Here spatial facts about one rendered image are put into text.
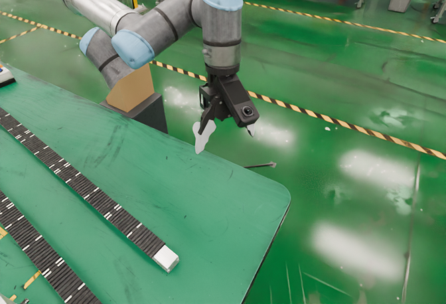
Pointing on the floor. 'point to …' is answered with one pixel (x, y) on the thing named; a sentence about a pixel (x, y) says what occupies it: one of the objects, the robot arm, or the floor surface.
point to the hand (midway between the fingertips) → (227, 147)
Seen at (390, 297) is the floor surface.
